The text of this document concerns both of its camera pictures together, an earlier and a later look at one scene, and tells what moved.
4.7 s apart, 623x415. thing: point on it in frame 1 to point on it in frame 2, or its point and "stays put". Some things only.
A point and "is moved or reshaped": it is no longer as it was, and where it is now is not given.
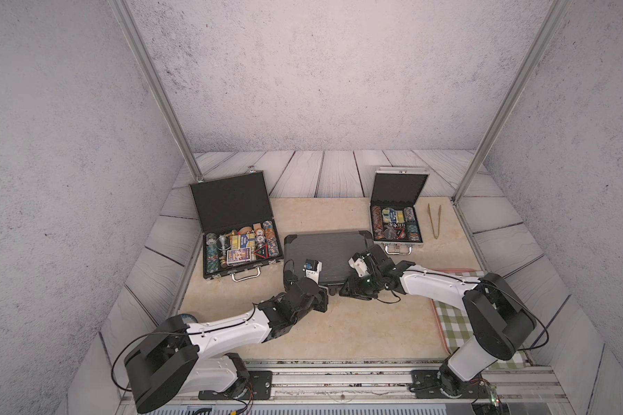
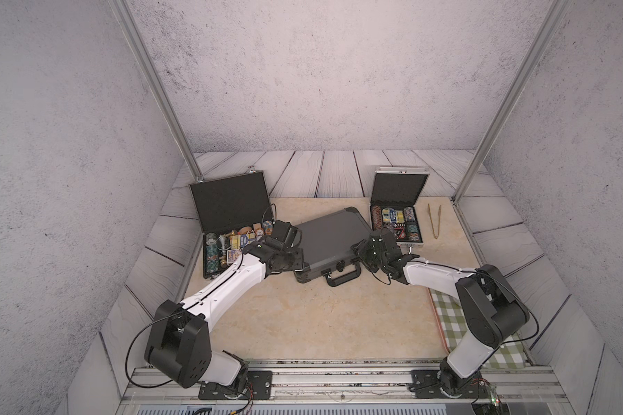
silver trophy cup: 223,244 stays put
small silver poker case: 394,220 stays put
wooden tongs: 432,224 stays put
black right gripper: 353,287 to 365,245
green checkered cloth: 456,328 stays put
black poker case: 240,231 stays put
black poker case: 332,250 is moved or reshaped
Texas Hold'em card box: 242,240 stays put
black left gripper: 322,296 to 300,263
